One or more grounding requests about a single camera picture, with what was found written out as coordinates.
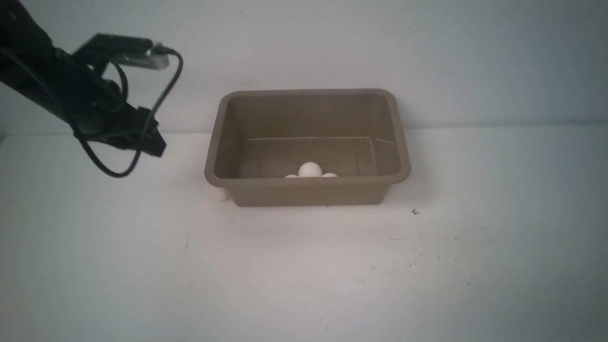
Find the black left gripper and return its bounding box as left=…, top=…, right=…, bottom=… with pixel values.
left=52, top=47, right=167, bottom=158

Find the tan plastic storage bin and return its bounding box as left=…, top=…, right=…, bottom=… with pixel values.
left=204, top=88, right=412, bottom=207

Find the white ball with logo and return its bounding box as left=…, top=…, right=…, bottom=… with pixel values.
left=298, top=162, right=323, bottom=178

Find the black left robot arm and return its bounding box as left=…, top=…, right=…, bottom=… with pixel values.
left=0, top=0, right=169, bottom=157

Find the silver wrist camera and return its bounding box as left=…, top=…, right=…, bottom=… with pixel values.
left=112, top=45, right=170, bottom=71

